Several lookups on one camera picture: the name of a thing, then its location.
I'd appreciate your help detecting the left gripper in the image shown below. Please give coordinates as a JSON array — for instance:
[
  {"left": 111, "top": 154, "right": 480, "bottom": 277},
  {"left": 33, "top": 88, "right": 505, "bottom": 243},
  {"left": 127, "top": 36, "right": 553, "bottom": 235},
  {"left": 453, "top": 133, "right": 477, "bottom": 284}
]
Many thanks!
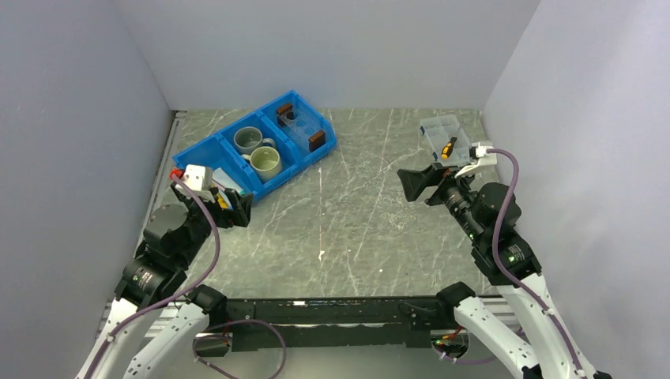
[{"left": 173, "top": 180, "right": 254, "bottom": 265}]

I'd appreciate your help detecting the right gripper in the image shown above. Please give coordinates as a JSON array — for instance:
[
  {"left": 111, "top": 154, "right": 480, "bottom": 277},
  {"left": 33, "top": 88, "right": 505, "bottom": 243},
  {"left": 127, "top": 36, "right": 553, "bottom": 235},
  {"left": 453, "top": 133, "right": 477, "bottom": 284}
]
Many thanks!
[{"left": 397, "top": 160, "right": 484, "bottom": 242}]

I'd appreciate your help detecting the blue three-compartment bin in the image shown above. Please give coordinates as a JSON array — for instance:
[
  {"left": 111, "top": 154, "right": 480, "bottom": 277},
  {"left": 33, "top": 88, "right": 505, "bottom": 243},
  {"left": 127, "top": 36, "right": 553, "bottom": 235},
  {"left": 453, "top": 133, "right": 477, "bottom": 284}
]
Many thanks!
[{"left": 173, "top": 90, "right": 337, "bottom": 201}]

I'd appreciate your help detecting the clear holder with wooden ends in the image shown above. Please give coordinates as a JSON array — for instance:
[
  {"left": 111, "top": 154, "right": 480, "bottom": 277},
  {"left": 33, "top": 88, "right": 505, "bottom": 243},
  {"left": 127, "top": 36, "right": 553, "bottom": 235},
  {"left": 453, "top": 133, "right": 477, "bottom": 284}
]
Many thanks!
[{"left": 276, "top": 103, "right": 326, "bottom": 153}]

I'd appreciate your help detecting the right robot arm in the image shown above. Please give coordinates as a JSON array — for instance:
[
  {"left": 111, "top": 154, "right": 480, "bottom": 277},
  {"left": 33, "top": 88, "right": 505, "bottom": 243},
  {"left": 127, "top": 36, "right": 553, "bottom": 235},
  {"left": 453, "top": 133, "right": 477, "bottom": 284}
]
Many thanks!
[{"left": 397, "top": 163, "right": 610, "bottom": 378}]

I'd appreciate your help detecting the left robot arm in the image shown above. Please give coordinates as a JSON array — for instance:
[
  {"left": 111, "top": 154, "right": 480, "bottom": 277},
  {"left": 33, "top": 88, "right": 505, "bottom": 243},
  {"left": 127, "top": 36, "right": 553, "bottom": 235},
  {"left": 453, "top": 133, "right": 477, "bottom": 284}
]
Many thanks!
[{"left": 77, "top": 181, "right": 254, "bottom": 378}]

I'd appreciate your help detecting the yellow toothpaste tube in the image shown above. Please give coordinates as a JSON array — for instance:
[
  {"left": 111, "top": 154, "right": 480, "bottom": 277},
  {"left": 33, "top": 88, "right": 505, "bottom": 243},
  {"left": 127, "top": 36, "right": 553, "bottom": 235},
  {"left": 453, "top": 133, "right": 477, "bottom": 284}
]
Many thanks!
[{"left": 216, "top": 191, "right": 232, "bottom": 209}]

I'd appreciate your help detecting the white toothpaste tube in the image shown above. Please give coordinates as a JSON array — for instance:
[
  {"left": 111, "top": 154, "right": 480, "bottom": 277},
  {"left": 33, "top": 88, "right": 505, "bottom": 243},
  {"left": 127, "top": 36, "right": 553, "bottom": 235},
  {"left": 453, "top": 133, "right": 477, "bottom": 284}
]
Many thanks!
[{"left": 213, "top": 168, "right": 246, "bottom": 194}]

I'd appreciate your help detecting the yellow black screwdriver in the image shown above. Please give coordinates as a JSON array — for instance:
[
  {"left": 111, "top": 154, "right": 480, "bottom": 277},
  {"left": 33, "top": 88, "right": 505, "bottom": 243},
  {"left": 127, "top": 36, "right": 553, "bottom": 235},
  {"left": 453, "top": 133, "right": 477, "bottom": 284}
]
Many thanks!
[{"left": 440, "top": 137, "right": 458, "bottom": 159}]

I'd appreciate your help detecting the green ceramic mug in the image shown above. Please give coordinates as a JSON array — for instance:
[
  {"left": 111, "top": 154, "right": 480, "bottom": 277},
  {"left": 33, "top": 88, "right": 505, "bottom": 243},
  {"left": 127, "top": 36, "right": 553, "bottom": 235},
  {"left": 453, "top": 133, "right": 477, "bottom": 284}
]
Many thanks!
[{"left": 242, "top": 146, "right": 283, "bottom": 182}]

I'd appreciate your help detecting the clear plastic organizer box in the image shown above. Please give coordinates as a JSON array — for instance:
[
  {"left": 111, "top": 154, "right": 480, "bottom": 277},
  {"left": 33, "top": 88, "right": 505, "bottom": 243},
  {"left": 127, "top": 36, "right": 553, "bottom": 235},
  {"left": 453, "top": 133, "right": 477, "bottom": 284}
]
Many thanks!
[{"left": 420, "top": 114, "right": 471, "bottom": 167}]

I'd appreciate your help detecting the grey ceramic mug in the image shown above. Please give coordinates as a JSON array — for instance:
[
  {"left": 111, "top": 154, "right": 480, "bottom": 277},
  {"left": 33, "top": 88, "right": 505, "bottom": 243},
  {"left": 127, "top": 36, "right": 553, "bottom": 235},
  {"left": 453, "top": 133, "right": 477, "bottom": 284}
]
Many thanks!
[{"left": 233, "top": 126, "right": 277, "bottom": 155}]

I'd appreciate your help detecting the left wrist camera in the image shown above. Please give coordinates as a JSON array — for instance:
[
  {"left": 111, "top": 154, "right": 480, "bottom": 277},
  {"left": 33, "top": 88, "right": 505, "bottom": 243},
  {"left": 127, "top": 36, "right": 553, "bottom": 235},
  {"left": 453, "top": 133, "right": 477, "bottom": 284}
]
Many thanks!
[{"left": 170, "top": 164, "right": 215, "bottom": 202}]

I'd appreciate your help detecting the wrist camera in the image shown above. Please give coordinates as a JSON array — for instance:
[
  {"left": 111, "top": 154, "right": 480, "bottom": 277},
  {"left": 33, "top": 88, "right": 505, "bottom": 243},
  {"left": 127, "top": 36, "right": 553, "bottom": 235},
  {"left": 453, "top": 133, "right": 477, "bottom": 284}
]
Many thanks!
[
  {"left": 170, "top": 164, "right": 215, "bottom": 202},
  {"left": 455, "top": 141, "right": 498, "bottom": 178}
]

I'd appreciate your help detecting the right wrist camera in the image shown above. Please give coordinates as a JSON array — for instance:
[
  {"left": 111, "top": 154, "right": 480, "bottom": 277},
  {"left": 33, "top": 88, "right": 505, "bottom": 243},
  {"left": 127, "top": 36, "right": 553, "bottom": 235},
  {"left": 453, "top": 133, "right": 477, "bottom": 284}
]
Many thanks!
[{"left": 455, "top": 141, "right": 498, "bottom": 178}]

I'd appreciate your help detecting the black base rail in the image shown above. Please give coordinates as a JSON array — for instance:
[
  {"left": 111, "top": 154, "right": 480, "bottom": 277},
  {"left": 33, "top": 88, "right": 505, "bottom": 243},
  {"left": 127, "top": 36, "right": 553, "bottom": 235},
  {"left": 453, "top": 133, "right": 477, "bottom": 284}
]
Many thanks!
[{"left": 202, "top": 295, "right": 458, "bottom": 352}]

